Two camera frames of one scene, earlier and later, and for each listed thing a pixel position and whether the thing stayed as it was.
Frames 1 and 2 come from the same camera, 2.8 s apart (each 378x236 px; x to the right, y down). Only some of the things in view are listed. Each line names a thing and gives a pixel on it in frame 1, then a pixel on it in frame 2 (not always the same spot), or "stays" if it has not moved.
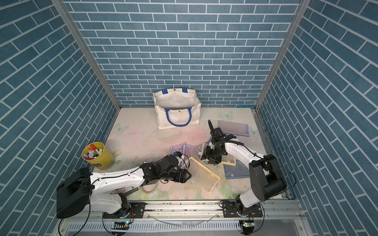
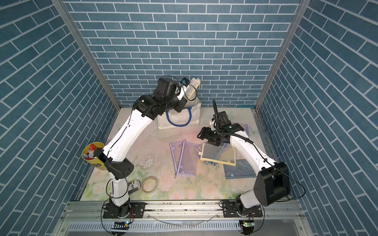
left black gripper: (183, 175) to (178, 108)
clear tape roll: (149, 188) stays
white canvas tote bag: (177, 107) stays
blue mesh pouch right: (239, 171) stays
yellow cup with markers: (98, 155) stays
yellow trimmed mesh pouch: (202, 175) to (194, 83)
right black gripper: (206, 152) to (205, 134)
